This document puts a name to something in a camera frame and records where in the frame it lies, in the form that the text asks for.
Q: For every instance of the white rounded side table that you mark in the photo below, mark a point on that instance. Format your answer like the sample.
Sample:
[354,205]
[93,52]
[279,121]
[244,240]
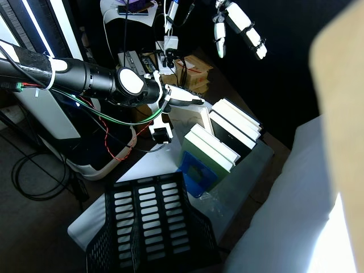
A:
[133,21]

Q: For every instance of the black power adapter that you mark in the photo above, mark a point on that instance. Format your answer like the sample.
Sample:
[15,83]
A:
[149,64]

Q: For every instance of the beige panel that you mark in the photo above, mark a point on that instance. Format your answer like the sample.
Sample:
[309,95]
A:
[341,85]

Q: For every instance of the white power strip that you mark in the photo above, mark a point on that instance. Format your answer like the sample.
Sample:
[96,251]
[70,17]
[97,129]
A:
[162,61]

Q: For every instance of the large cardboard box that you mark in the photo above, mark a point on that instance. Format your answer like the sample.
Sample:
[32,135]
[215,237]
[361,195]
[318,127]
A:
[139,112]

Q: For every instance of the white backdrop sheet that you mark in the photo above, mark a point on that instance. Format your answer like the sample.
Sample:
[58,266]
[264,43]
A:
[284,199]

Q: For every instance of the black Let It Be book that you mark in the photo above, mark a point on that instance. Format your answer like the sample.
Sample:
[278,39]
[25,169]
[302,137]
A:
[230,139]

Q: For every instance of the dark smartphone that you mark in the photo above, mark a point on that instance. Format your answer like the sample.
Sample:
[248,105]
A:
[133,12]

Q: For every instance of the white robot body column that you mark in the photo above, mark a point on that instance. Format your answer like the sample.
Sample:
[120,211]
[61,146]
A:
[68,34]

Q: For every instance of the white Fashionista book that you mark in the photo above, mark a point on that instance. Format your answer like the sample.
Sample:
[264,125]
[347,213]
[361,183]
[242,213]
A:
[241,128]

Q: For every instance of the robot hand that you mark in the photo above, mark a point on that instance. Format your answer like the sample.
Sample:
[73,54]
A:
[241,20]
[182,96]

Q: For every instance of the silver power supply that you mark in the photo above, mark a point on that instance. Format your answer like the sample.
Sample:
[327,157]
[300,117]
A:
[133,61]

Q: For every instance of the black mesh file rack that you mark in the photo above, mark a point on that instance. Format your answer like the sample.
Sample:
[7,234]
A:
[136,227]

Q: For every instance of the white usb adapter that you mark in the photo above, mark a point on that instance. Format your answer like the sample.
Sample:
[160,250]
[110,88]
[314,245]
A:
[172,8]

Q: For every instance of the blue metal bookend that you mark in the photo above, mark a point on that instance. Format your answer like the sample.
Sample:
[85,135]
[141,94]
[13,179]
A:
[196,176]

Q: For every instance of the green cover book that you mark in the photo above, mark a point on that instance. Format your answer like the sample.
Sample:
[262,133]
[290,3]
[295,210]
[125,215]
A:
[204,153]

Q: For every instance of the small cardboard box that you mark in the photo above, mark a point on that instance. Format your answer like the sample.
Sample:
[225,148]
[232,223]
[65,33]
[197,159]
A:
[193,68]
[199,88]

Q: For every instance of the cream spine book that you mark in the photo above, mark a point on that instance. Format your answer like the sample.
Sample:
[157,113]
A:
[244,120]

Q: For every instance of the black and white spine book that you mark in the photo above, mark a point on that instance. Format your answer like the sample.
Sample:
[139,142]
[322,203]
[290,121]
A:
[219,142]

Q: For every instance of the white plug charger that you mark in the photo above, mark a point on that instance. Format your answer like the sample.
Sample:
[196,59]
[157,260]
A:
[170,42]

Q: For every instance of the purple box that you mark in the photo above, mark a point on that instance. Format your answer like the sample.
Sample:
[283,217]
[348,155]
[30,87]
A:
[139,4]

